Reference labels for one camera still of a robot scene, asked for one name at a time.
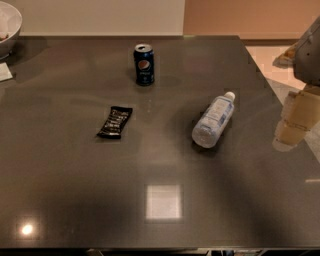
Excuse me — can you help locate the black RXBAR chocolate bar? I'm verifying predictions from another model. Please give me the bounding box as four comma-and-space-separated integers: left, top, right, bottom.
97, 106, 133, 139

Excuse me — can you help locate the white bowl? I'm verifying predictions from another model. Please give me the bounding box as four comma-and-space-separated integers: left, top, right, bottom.
0, 1, 23, 59

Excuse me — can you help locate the blue Pepsi soda can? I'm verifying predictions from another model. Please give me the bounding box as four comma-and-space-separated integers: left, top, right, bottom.
133, 44, 154, 86

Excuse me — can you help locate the white paper napkin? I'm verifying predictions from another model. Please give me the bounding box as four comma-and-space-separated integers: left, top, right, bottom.
0, 63, 13, 81

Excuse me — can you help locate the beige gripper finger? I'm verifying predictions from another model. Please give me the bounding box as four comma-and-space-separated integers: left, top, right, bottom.
272, 85, 320, 152

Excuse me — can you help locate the clear plastic water bottle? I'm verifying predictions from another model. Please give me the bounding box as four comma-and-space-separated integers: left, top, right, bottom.
192, 92, 235, 149

